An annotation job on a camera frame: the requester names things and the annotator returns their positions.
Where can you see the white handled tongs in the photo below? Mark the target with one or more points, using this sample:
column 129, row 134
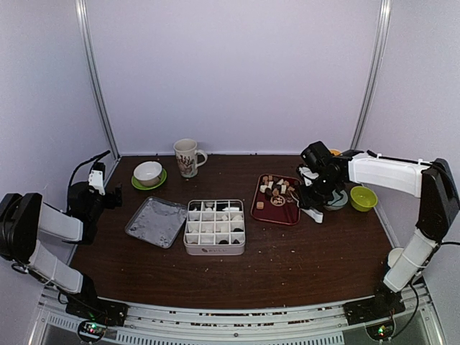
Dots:
column 313, row 213

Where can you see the yellow inside floral mug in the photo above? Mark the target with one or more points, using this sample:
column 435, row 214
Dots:
column 336, row 152

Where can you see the aluminium frame post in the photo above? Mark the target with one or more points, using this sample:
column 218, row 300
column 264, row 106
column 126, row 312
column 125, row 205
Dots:
column 380, row 42
column 85, row 32

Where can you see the left aluminium frame post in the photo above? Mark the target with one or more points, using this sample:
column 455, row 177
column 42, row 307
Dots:
column 85, row 32

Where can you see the tin box with dividers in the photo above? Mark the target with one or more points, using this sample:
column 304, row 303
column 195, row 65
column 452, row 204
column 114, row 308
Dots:
column 205, row 236

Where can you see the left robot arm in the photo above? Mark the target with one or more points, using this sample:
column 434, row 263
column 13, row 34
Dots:
column 25, row 217

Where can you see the green saucer plate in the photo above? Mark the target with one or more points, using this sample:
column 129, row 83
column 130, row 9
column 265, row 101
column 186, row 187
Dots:
column 136, row 184

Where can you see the white ceramic bowl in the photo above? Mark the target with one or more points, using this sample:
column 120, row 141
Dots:
column 148, row 173

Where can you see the white cup near base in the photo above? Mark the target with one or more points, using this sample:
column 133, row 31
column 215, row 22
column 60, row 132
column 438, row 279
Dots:
column 393, row 256

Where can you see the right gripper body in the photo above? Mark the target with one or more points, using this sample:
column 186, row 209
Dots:
column 320, row 194

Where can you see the front aluminium rail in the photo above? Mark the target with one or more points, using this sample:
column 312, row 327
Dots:
column 313, row 324

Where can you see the seashell coral mug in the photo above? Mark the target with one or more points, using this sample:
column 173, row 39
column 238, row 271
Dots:
column 189, row 157

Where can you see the grey blue small bowl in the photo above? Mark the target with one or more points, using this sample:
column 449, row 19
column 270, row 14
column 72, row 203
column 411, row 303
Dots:
column 340, row 199

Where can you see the bunny tin lid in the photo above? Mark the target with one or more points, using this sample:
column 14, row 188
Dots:
column 157, row 222

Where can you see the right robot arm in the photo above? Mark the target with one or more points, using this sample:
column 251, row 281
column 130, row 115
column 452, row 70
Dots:
column 431, row 182

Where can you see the green small bowl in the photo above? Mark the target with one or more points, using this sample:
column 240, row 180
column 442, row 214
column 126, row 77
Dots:
column 363, row 199

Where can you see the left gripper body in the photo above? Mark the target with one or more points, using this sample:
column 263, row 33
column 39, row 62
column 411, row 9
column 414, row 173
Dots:
column 111, row 203

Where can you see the red chocolate tray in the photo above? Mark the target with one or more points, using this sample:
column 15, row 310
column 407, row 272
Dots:
column 276, row 200

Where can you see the right aluminium frame post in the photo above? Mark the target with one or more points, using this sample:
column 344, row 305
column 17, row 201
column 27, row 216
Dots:
column 380, row 42

